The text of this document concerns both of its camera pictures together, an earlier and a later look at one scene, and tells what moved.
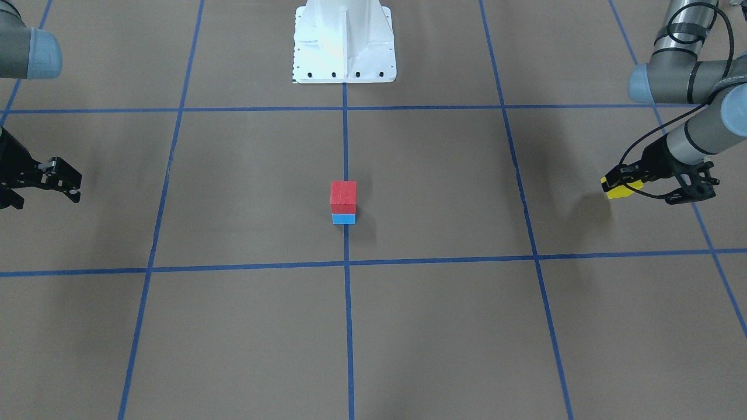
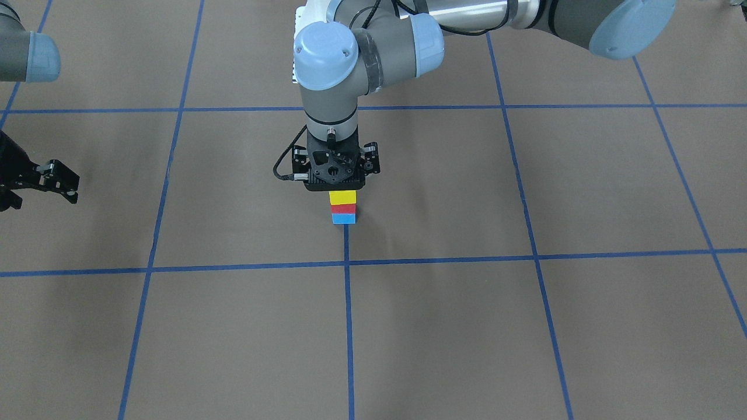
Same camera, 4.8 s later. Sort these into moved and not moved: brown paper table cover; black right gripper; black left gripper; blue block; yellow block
Moved: yellow block; black left gripper
Not moved: black right gripper; blue block; brown paper table cover
